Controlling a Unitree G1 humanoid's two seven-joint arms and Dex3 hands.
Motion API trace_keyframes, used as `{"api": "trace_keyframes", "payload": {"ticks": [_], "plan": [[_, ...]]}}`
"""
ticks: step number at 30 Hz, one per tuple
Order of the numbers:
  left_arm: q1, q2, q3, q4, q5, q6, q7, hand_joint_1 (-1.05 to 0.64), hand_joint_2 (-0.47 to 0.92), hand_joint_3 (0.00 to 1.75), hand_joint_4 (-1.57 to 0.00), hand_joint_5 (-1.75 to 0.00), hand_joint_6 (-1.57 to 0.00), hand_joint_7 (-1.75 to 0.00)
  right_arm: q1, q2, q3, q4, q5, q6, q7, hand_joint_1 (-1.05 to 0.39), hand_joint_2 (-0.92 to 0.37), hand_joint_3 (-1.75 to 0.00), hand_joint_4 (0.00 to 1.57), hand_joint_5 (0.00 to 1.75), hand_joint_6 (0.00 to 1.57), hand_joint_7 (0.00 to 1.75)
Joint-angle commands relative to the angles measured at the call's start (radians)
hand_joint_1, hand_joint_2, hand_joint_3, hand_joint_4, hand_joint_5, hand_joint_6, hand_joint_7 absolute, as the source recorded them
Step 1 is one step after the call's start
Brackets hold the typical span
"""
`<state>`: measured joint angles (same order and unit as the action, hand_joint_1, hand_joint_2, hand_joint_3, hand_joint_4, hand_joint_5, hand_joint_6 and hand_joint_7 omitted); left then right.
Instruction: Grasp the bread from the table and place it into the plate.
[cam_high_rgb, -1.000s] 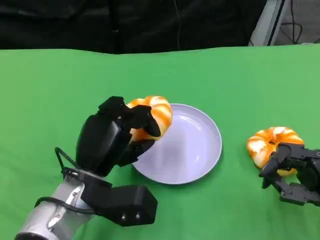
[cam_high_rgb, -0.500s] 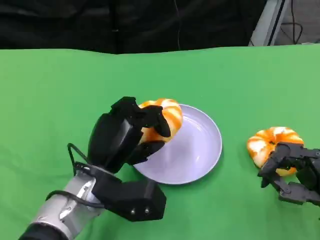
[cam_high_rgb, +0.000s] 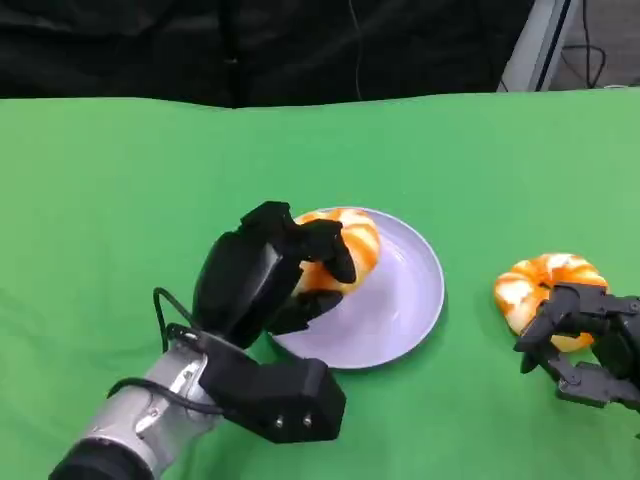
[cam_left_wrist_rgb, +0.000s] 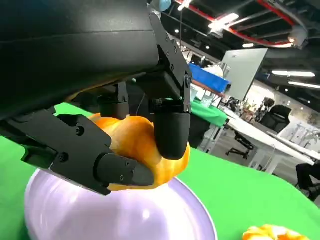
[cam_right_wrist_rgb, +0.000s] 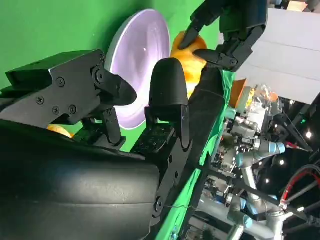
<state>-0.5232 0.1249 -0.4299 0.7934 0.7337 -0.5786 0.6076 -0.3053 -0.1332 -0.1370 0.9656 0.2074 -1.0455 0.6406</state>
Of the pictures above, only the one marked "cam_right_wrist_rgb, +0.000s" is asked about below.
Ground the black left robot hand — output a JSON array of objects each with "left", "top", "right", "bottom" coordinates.
[{"left": 178, "top": 0, "right": 268, "bottom": 72}]

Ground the orange white toy bread roll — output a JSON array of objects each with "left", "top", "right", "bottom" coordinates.
[
  {"left": 47, "top": 123, "right": 76, "bottom": 138},
  {"left": 171, "top": 29, "right": 209, "bottom": 99}
]

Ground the lilac plate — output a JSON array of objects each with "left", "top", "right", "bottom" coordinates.
[{"left": 103, "top": 8, "right": 172, "bottom": 130}]

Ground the black backdrop cloth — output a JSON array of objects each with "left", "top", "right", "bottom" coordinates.
[{"left": 186, "top": 67, "right": 226, "bottom": 173}]

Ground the white partition panel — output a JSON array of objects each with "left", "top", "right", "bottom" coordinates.
[{"left": 217, "top": 7, "right": 320, "bottom": 106}]

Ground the orange cardboard box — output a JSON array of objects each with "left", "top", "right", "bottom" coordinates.
[{"left": 229, "top": 78, "right": 248, "bottom": 110}]

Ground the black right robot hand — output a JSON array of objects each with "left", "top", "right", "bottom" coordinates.
[{"left": 0, "top": 48, "right": 193, "bottom": 240}]

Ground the clear plastic bag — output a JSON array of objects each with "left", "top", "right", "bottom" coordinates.
[{"left": 251, "top": 83, "right": 281, "bottom": 116}]

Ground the green table cloth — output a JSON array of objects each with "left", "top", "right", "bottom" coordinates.
[{"left": 0, "top": 0, "right": 237, "bottom": 240}]

